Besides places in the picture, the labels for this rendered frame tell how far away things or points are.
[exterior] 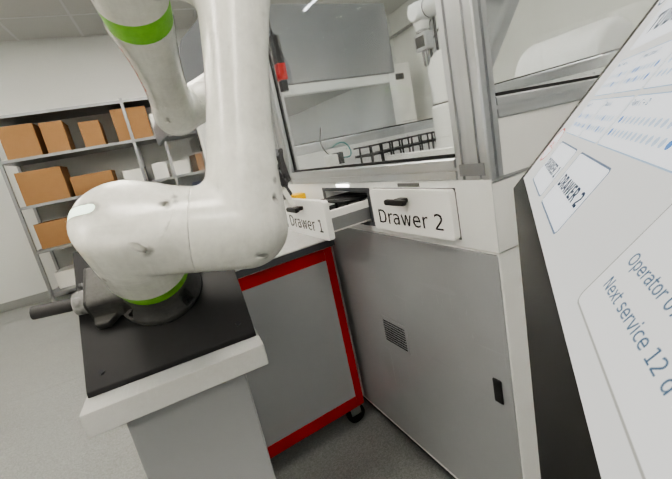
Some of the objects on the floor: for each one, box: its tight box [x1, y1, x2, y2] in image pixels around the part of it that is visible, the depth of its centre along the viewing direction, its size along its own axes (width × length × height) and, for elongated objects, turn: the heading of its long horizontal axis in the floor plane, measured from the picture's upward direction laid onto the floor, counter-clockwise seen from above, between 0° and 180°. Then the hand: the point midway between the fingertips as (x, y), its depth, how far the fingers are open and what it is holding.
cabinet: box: [331, 227, 541, 479], centre depth 145 cm, size 95×103×80 cm
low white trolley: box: [235, 227, 365, 459], centre depth 150 cm, size 58×62×76 cm
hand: (287, 198), depth 111 cm, fingers closed, pressing on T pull
